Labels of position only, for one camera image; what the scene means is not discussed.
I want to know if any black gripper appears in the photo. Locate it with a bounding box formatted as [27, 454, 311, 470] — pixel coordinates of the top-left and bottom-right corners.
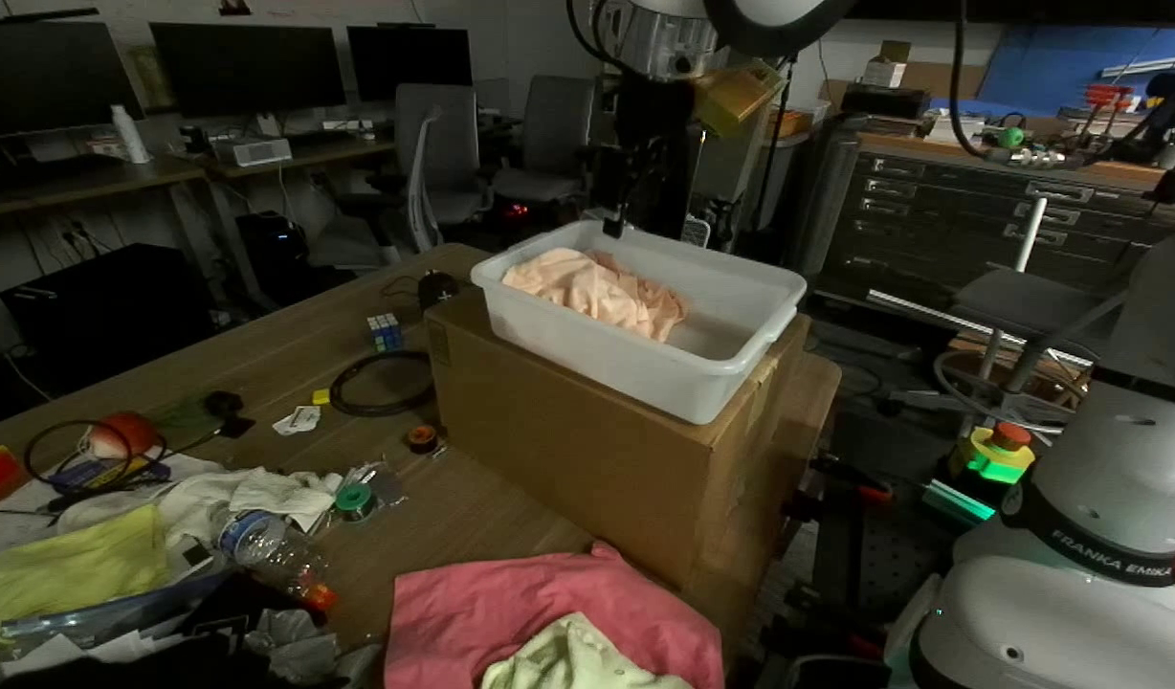
[613, 78, 691, 236]

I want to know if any peach towel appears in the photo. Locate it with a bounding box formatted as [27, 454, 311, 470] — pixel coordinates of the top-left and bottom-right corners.
[501, 248, 687, 342]

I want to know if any light yellow t-shirt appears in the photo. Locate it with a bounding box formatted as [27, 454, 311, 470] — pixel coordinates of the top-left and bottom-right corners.
[478, 611, 691, 689]

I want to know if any pink t-shirt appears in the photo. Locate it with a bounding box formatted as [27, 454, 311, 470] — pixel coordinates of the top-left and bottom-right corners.
[382, 545, 725, 689]

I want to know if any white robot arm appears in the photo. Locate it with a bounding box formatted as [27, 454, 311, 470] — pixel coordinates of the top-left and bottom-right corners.
[905, 236, 1175, 689]

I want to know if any white plastic box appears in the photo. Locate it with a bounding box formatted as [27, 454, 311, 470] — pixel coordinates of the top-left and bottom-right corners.
[469, 220, 806, 424]

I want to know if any brown cardboard box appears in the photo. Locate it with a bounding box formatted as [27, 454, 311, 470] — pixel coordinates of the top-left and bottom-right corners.
[429, 303, 841, 600]

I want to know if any grey office chair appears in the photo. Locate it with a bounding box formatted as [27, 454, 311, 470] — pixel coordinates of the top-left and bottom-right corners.
[492, 78, 594, 202]
[395, 86, 487, 254]

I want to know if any dark tool cabinet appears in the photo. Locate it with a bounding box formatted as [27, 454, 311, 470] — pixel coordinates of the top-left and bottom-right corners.
[816, 144, 1175, 308]

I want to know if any rubiks cube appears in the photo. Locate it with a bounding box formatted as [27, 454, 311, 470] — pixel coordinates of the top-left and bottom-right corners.
[367, 315, 400, 351]

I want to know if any white device on desk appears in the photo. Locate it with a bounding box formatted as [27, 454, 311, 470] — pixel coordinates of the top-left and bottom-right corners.
[230, 139, 292, 167]

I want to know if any middle black monitor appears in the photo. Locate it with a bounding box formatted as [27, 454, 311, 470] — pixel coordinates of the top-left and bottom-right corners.
[153, 24, 345, 116]

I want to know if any emergency stop button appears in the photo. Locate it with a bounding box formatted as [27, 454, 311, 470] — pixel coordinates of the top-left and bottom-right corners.
[965, 420, 1033, 488]

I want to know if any white bottle on desk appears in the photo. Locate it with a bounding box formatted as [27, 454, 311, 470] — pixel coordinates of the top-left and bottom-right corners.
[110, 104, 153, 166]

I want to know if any wooden desk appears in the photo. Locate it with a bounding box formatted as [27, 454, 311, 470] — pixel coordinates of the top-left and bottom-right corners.
[0, 134, 395, 216]

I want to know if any crumpled clear plastic bottle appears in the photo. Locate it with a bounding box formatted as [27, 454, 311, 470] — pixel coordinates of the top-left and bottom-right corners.
[218, 509, 336, 615]

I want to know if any white cloth pile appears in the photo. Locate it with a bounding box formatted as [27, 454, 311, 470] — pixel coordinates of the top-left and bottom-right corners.
[156, 467, 340, 546]

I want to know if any yellow green cloth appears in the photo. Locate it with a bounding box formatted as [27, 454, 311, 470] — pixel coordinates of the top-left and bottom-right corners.
[0, 505, 173, 624]

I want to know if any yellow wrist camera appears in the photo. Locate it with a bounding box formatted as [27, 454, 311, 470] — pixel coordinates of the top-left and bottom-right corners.
[697, 60, 780, 139]

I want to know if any black cable loop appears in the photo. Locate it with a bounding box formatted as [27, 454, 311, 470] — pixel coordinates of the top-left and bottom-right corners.
[325, 350, 440, 420]

